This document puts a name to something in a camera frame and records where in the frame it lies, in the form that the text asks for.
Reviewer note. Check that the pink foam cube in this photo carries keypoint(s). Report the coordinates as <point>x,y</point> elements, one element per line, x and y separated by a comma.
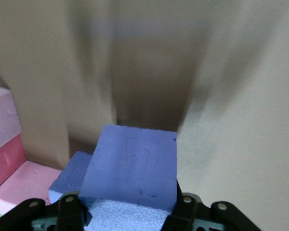
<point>2,115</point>
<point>26,185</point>

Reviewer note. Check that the brown table cover mat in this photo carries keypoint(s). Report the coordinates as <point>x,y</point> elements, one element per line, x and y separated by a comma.
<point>231,96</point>

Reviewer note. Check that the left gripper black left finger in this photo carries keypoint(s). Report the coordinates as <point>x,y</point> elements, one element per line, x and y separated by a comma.
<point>62,214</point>

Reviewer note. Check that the purple foam cube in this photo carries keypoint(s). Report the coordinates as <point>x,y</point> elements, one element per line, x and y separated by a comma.
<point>132,166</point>
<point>69,175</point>

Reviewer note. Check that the red foam cube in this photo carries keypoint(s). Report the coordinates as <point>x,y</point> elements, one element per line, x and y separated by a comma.
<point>4,161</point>

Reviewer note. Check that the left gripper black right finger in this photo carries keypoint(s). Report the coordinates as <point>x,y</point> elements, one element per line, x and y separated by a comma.
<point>190,214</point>

